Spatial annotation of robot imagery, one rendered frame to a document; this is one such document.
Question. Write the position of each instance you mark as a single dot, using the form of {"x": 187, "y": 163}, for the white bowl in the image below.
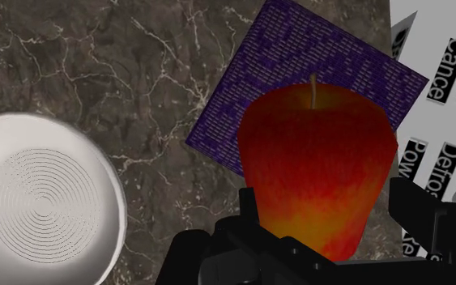
{"x": 42, "y": 201}

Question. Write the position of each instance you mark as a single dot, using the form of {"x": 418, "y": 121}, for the red apple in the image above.
{"x": 314, "y": 165}

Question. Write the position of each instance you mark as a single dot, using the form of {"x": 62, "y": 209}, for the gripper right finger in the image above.
{"x": 441, "y": 221}

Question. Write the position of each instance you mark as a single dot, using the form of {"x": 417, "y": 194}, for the purple woven mat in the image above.
{"x": 290, "y": 55}

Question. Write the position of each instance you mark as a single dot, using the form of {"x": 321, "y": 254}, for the white appliance with button labels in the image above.
{"x": 444, "y": 118}

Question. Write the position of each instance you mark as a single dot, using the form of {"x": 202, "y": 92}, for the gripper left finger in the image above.
{"x": 227, "y": 244}

